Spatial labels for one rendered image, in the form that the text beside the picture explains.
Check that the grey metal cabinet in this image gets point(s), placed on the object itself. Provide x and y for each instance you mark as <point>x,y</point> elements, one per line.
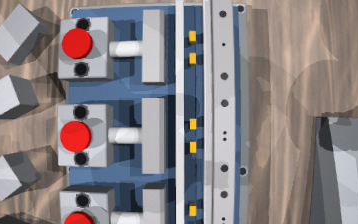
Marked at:
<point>336,149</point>

